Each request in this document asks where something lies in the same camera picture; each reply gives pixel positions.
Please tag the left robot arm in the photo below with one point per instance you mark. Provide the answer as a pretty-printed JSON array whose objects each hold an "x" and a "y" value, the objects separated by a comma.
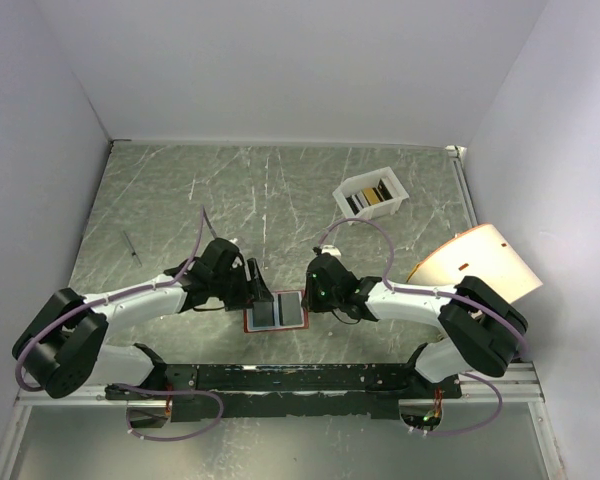
[{"x": 65, "y": 346}]

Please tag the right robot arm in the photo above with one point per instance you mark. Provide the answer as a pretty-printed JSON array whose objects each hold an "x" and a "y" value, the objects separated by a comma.
[{"x": 482, "y": 331}]

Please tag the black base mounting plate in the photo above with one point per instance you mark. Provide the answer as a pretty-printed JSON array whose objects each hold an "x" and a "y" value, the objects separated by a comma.
[{"x": 272, "y": 391}]

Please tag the white orange lamp shade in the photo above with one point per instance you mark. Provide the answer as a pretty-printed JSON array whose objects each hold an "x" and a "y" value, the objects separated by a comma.
[{"x": 482, "y": 252}]

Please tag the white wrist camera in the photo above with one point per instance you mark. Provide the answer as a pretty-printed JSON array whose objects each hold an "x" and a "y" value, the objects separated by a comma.
[
  {"x": 239, "y": 259},
  {"x": 327, "y": 249}
]

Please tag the red leather card holder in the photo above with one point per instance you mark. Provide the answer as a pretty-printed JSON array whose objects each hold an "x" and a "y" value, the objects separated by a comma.
[{"x": 248, "y": 326}]

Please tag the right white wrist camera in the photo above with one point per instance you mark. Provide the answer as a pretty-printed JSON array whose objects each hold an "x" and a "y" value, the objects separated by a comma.
[{"x": 327, "y": 249}]

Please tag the black credit card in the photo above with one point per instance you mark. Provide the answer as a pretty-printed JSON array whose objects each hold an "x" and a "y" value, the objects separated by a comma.
[
  {"x": 290, "y": 309},
  {"x": 263, "y": 314}
]

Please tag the small grey metal rod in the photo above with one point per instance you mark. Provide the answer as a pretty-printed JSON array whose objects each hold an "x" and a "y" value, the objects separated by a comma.
[{"x": 131, "y": 249}]

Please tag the white plastic card tray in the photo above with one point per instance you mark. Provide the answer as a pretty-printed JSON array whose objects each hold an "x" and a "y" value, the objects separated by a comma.
[{"x": 356, "y": 183}]

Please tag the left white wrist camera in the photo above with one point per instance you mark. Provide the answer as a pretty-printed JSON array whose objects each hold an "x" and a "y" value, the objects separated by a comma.
[{"x": 239, "y": 259}]

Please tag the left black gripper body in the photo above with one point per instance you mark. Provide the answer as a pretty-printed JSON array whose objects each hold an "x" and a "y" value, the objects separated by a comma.
[{"x": 233, "y": 287}]

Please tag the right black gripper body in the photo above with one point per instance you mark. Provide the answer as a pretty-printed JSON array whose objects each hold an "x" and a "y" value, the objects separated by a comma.
[{"x": 326, "y": 300}]

